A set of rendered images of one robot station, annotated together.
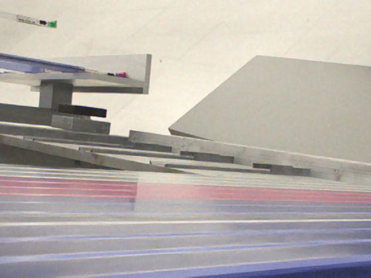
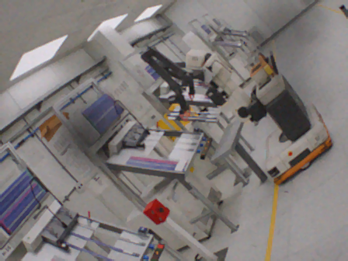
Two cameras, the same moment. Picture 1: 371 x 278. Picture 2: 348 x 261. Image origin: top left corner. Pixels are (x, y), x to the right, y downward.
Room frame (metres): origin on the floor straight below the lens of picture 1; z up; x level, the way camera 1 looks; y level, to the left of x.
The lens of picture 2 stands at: (-0.66, -2.68, 1.39)
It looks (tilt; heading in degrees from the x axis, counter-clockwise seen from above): 8 degrees down; 65
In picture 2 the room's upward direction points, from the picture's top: 44 degrees counter-clockwise
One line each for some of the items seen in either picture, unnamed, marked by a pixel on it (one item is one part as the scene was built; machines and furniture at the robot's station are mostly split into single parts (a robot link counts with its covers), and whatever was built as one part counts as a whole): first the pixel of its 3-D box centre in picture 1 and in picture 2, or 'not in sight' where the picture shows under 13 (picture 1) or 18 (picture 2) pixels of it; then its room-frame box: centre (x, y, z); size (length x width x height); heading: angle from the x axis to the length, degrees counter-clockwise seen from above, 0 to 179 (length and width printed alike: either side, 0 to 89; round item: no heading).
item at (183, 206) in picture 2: not in sight; (176, 210); (0.18, 0.43, 0.31); 0.70 x 0.65 x 0.62; 34
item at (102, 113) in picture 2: not in sight; (100, 115); (0.30, 0.36, 1.52); 0.51 x 0.13 x 0.27; 34
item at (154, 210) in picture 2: not in sight; (184, 236); (-0.15, -0.36, 0.39); 0.24 x 0.24 x 0.78; 34
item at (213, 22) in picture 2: not in sight; (225, 40); (5.51, 4.06, 0.95); 1.36 x 0.82 x 1.90; 124
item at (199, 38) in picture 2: not in sight; (217, 50); (4.31, 3.26, 0.95); 1.36 x 0.82 x 1.90; 124
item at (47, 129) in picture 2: not in sight; (62, 116); (0.04, 0.55, 1.82); 0.68 x 0.30 x 0.20; 34
